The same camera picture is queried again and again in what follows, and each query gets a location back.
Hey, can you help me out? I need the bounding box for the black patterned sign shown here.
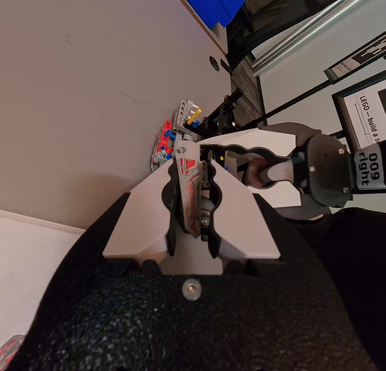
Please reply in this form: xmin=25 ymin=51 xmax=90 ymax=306
xmin=323 ymin=30 xmax=386 ymax=83

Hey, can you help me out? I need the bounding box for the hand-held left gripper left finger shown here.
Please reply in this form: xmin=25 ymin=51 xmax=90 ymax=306
xmin=103 ymin=159 xmax=177 ymax=260

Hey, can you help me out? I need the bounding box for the blue plastic bin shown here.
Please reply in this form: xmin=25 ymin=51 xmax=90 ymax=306
xmin=174 ymin=0 xmax=251 ymax=28

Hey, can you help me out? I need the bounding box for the dark chair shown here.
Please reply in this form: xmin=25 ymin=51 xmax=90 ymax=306
xmin=226 ymin=0 xmax=347 ymax=71

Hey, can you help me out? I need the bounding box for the person's right hand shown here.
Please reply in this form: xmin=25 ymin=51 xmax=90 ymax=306
xmin=244 ymin=158 xmax=269 ymax=188

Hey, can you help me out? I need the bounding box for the person's black clothing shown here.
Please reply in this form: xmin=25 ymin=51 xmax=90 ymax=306
xmin=297 ymin=208 xmax=386 ymax=371

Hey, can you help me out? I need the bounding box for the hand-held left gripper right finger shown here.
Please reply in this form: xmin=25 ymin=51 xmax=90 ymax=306
xmin=208 ymin=159 xmax=281 ymax=260

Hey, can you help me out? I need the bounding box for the toy brick vehicle model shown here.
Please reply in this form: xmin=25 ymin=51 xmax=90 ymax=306
xmin=150 ymin=88 xmax=245 ymax=239

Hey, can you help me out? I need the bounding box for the white desk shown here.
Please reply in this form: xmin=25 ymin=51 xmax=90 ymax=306
xmin=0 ymin=0 xmax=233 ymax=230

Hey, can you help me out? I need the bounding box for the black framed sign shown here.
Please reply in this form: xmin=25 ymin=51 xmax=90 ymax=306
xmin=332 ymin=80 xmax=386 ymax=154

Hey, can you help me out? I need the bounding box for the aluminium rail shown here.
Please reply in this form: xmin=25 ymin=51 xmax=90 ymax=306
xmin=251 ymin=0 xmax=386 ymax=77

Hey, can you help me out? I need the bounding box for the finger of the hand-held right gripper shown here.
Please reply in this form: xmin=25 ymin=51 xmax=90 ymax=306
xmin=225 ymin=149 xmax=302 ymax=209
xmin=199 ymin=128 xmax=297 ymax=166

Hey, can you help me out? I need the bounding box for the black stand rod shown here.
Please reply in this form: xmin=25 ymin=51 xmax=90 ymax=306
xmin=241 ymin=71 xmax=386 ymax=130

